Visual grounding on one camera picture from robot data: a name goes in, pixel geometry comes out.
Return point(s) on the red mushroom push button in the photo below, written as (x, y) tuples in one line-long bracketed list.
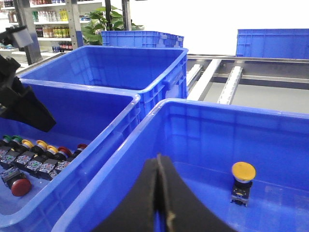
[(16, 181)]

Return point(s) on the blue plastic crate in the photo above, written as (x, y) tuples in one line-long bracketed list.
[(203, 141), (100, 117)]

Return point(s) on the blue plastic crate left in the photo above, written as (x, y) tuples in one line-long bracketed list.
[(100, 117)]

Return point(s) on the green potted plant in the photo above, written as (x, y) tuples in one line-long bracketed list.
[(91, 31)]

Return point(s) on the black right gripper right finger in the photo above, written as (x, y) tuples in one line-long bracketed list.
[(180, 210)]

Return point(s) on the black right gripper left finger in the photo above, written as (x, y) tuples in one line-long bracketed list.
[(136, 212)]

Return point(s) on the blue plastic crate right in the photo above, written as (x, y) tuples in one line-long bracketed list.
[(203, 141)]

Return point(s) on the red push button row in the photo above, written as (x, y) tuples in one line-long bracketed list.
[(62, 155)]

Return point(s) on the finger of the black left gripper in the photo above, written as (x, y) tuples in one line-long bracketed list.
[(26, 108)]

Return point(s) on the store shelf with bottles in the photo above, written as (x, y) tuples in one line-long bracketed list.
[(57, 23)]

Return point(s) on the white roller track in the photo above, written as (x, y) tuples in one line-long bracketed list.
[(230, 87)]

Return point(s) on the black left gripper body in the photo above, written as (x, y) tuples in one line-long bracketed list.
[(10, 85)]

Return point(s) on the green push button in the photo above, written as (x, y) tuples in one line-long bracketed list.
[(5, 140)]

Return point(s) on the blue crate behind left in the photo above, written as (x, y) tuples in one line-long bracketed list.
[(153, 73)]

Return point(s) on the blue crate far centre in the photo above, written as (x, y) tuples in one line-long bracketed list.
[(141, 38)]

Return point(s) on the yellow mushroom push button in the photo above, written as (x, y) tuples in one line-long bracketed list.
[(243, 174)]

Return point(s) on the yellow push button row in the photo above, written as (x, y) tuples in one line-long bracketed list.
[(40, 148)]

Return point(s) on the small blue crate far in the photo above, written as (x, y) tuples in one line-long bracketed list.
[(273, 43)]

